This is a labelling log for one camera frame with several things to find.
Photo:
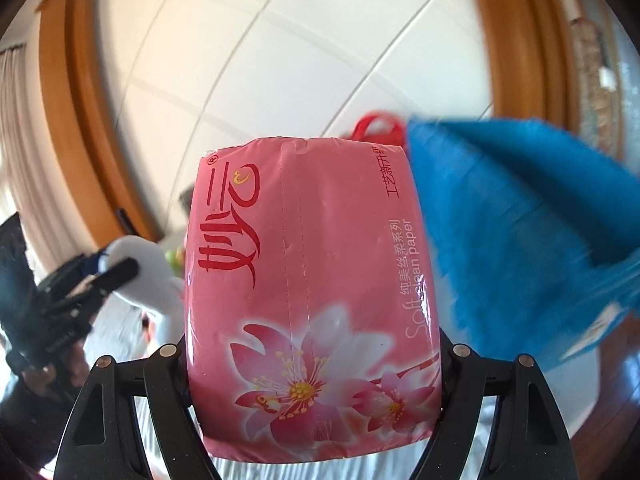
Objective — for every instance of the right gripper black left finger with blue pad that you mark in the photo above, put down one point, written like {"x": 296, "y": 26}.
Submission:
{"x": 102, "y": 438}

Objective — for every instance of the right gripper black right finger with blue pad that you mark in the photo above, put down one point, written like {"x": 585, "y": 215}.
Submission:
{"x": 527, "y": 436}

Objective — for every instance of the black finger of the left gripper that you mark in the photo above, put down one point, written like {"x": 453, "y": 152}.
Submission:
{"x": 113, "y": 278}

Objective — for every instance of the pink tissue paper pack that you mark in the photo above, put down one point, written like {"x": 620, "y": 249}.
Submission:
{"x": 311, "y": 326}

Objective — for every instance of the blue plastic storage crate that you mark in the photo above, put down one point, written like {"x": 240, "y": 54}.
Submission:
{"x": 537, "y": 233}

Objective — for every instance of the red plastic toy case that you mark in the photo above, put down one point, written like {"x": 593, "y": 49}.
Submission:
{"x": 380, "y": 128}

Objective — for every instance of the rolled patterned carpet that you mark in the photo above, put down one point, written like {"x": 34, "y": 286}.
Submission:
{"x": 599, "y": 121}

